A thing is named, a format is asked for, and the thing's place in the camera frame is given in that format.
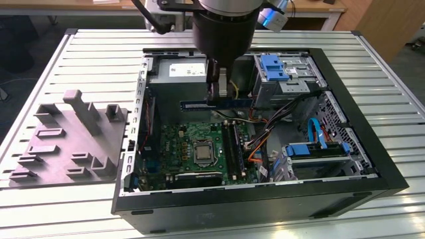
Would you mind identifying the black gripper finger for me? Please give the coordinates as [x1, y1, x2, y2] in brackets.
[206, 58, 220, 107]
[219, 67, 231, 100]

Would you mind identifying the grey power supply unit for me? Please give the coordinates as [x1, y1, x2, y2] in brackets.
[146, 58, 215, 124]

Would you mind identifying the blue plastic drive latch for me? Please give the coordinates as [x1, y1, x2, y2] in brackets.
[260, 54, 290, 82]

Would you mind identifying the metal drive cage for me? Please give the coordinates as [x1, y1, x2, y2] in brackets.
[254, 54, 328, 106]

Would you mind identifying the silver CPU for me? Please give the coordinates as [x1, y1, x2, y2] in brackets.
[195, 145, 214, 160]

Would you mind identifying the green motherboard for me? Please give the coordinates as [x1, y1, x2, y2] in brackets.
[142, 120, 263, 190]

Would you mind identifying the hard disk in blue carrier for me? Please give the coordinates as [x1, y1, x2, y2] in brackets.
[286, 141, 352, 159]

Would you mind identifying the black graphics card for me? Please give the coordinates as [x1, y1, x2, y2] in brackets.
[166, 171, 223, 190]

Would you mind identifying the metal disk bay cage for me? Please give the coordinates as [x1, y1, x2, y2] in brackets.
[282, 145, 380, 180]

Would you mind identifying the grey parts rack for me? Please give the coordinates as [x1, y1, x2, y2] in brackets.
[8, 89, 132, 187]

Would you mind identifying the wooden desk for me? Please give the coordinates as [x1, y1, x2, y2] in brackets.
[0, 0, 348, 31]

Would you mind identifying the wooden cabinet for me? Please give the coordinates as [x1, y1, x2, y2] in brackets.
[342, 0, 425, 64]

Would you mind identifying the black open PC case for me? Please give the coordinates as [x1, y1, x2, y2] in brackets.
[111, 47, 411, 235]

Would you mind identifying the black office chair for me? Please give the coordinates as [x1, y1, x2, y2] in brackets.
[0, 14, 38, 73]

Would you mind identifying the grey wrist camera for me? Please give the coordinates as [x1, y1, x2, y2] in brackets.
[258, 6, 290, 32]
[146, 0, 186, 32]

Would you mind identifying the black wire bundle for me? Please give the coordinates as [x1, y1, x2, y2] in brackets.
[246, 91, 326, 147]

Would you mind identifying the thin red wire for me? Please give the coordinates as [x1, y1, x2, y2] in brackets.
[138, 96, 156, 152]

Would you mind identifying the orange wire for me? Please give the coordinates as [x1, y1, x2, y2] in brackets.
[247, 148, 267, 163]

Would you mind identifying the blue flat data wire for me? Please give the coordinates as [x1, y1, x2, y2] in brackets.
[308, 118, 330, 150]

